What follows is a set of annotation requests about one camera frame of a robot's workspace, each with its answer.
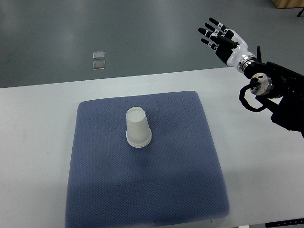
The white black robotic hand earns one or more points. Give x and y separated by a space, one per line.
227 44

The white paper cup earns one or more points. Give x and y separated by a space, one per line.
137 127
138 145

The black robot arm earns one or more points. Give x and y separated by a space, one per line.
278 89

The wooden furniture corner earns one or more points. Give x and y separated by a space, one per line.
287 4

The black tripod leg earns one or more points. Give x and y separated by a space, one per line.
300 13

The upper metal floor plate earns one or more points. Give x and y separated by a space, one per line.
99 55

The blue fabric cushion mat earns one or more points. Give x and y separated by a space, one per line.
176 178

